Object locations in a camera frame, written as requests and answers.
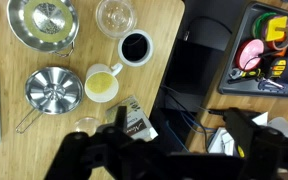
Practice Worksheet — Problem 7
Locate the blue network cable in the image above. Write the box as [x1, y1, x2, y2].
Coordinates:
[165, 111, 216, 152]

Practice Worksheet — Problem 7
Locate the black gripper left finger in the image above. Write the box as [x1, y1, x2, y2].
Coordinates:
[113, 105, 129, 134]

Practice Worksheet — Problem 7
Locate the steel pot with handles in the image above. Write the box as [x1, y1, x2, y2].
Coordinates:
[6, 0, 81, 58]

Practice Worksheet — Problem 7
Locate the white power strip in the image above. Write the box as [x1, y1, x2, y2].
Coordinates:
[206, 111, 288, 158]

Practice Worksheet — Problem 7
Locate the white ceramic mug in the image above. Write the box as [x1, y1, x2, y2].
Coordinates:
[84, 62, 124, 104]

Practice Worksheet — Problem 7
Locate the small steel saucepan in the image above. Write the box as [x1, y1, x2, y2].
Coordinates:
[15, 66, 85, 134]

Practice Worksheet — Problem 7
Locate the white and brown carton box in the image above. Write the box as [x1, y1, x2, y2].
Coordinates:
[104, 95, 159, 142]

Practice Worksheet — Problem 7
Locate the green tape roll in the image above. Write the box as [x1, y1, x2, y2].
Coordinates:
[252, 12, 278, 39]

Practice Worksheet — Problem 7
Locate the yellow plastic block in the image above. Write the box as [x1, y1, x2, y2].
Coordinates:
[265, 15, 288, 43]

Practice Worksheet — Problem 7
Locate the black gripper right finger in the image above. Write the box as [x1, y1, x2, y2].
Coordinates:
[224, 107, 262, 158]

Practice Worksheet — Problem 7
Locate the clear glass ashtray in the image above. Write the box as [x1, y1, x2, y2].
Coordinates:
[95, 0, 138, 39]

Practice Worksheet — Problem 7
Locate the silver adjustable wrench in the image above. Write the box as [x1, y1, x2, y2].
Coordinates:
[227, 67, 248, 81]

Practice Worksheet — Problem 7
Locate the black plastic tray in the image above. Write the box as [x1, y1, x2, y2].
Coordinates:
[217, 1, 288, 98]

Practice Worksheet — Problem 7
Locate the pink tape roll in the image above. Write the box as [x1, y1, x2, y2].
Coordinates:
[235, 38, 266, 72]

